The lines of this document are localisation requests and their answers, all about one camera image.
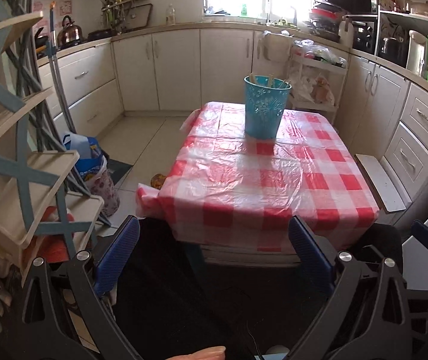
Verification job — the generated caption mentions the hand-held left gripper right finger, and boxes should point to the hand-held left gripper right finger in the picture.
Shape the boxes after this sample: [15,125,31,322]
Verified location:
[287,215,419,360]

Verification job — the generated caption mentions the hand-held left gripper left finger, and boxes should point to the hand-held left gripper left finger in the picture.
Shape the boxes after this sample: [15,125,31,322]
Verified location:
[15,215,142,360]

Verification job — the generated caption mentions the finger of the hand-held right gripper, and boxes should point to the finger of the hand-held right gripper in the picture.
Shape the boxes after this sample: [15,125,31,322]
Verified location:
[410,220,428,256]

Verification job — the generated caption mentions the blue perforated utensil holder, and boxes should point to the blue perforated utensil holder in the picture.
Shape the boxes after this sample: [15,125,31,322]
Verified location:
[244,75,293,139]

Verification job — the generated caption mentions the group of wooden chopsticks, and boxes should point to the group of wooden chopsticks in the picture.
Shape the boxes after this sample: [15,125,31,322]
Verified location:
[249,72,290,90]

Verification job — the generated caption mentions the person's left hand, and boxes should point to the person's left hand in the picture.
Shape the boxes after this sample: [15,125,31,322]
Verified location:
[170,344,227,360]

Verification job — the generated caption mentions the white wooden stool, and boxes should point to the white wooden stool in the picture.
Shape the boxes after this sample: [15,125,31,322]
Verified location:
[354,153,406,214]

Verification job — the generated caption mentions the dark floor mat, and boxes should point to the dark floor mat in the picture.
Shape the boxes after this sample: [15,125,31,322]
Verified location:
[105,158,134,184]

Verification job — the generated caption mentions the red white checkered tablecloth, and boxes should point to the red white checkered tablecloth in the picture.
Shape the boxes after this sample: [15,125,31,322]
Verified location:
[135,101,380,254]

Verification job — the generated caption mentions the blue plastic bag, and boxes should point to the blue plastic bag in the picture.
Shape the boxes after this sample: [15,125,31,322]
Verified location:
[63,132,104,181]

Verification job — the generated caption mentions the beige blue folding shelf rack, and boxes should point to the beige blue folding shelf rack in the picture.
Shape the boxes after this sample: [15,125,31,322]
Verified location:
[0,0,106,267]

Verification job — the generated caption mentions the white kitchen cart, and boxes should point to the white kitchen cart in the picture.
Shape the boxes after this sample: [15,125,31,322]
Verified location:
[287,47,349,126]

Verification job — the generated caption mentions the white plastic bag bundle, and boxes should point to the white plastic bag bundle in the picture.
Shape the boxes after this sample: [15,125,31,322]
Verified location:
[288,71,335,106]

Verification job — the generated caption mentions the grey mop pole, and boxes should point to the grey mop pole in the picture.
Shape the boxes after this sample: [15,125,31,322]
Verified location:
[47,2,78,136]

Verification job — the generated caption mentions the white thermo pot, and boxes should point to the white thermo pot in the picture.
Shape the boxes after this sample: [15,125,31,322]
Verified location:
[407,30,428,76]

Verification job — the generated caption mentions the cream lower kitchen cabinets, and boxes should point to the cream lower kitchen cabinets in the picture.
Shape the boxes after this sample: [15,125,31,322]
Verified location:
[36,28,428,203]

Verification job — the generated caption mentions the black steel cooker pot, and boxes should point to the black steel cooker pot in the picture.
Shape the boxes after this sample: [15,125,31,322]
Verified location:
[381,35,406,64]

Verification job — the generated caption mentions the clear plastic bag heap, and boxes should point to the clear plastic bag heap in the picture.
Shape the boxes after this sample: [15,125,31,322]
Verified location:
[293,38,347,69]

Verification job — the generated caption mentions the black toaster oven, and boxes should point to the black toaster oven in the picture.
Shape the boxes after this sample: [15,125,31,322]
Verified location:
[351,15,379,55]

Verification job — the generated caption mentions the white hanging trash bin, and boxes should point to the white hanging trash bin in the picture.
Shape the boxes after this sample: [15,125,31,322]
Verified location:
[262,30,290,62]

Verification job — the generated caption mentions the white plastic jug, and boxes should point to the white plastic jug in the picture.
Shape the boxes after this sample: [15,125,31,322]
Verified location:
[337,17,354,47]

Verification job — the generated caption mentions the white countertop shelf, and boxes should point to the white countertop shelf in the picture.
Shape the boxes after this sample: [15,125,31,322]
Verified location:
[377,7,428,72]

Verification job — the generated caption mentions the black frying pan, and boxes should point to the black frying pan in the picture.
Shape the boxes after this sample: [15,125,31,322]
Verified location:
[34,35,50,57]

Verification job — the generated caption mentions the metal stovetop kettle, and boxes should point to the metal stovetop kettle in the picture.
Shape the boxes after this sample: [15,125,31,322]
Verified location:
[57,16,83,46]

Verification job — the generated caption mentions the stack of pots and pans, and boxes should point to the stack of pots and pans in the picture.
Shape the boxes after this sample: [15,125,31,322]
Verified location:
[308,2,342,44]

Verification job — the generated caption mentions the dark framed tray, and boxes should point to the dark framed tray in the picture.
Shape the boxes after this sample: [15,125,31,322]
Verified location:
[126,4,153,31]

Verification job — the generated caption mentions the curved chrome faucet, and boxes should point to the curved chrome faucet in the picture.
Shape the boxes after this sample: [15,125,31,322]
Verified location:
[258,0,272,23]

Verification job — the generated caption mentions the grey metal tube frame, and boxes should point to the grey metal tube frame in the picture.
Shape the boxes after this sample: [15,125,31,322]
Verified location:
[10,0,91,196]

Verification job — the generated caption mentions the wall rack with utensils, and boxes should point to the wall rack with utensils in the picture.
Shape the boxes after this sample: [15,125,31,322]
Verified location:
[101,0,151,32]

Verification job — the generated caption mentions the pink wall stickers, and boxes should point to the pink wall stickers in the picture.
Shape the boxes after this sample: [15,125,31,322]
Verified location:
[34,0,73,19]

